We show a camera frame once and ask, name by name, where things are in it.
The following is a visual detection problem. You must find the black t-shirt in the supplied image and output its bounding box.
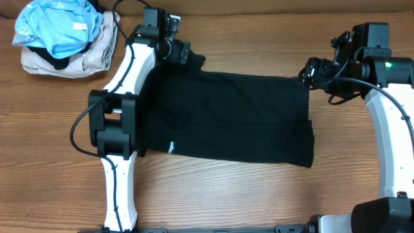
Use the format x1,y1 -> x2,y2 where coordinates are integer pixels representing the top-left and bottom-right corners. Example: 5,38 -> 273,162
140,53 -> 314,168

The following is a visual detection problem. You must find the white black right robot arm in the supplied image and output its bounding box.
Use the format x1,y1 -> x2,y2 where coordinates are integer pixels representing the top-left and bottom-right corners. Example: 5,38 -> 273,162
298,55 -> 413,232

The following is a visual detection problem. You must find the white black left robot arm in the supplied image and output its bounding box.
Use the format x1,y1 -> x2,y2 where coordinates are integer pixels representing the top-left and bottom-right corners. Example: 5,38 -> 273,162
88,8 -> 190,232

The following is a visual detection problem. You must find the beige folded garment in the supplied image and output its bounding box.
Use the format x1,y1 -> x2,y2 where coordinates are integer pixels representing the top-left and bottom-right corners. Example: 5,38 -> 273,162
21,11 -> 120,78

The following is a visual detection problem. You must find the light blue crumpled garment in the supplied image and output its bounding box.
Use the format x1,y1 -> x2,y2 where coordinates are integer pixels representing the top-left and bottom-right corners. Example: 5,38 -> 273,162
12,0 -> 104,59

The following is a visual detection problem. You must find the black garment in pile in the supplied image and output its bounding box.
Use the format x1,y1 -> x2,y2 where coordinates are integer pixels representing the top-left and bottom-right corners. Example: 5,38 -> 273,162
21,43 -> 91,73

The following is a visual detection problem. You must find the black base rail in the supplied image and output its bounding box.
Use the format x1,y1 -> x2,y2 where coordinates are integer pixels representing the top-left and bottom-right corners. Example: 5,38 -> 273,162
77,223 -> 314,233

